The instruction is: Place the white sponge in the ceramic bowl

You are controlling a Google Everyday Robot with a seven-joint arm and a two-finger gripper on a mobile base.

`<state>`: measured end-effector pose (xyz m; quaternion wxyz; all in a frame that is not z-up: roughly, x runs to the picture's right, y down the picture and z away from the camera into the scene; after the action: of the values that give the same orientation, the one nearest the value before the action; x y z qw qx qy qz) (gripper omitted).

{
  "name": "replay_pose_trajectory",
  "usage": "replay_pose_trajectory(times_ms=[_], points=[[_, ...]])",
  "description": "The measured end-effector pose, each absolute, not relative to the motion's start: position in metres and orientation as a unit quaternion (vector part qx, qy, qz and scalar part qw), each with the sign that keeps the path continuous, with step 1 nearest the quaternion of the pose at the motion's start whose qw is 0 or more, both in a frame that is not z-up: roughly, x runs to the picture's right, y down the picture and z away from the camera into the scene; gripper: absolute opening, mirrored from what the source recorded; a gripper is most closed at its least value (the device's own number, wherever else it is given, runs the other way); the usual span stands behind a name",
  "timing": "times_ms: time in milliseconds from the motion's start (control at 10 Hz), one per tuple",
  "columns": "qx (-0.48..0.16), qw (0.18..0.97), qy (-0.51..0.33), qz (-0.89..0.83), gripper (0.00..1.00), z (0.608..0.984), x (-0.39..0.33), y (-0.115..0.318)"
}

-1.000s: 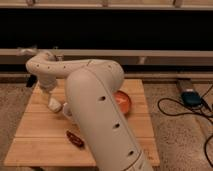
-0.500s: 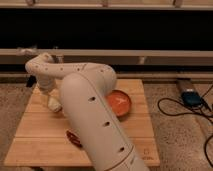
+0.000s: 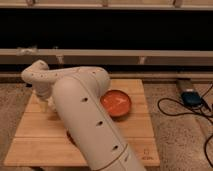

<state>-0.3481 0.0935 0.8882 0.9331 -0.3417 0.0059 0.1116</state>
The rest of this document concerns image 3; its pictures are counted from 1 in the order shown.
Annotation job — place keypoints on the wooden table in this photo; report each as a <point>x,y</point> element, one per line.
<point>41,140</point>

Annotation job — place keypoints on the blue power box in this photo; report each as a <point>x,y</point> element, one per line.
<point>191,99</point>

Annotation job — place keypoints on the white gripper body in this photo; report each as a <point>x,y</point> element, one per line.
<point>43,91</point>

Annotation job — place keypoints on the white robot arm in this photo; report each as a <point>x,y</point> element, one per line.
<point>76,94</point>

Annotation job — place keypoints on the red chili pepper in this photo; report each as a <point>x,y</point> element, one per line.
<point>69,136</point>

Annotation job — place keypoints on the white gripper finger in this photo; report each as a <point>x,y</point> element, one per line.
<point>43,106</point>

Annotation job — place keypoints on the orange ceramic bowl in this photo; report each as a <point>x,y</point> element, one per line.
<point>116,102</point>

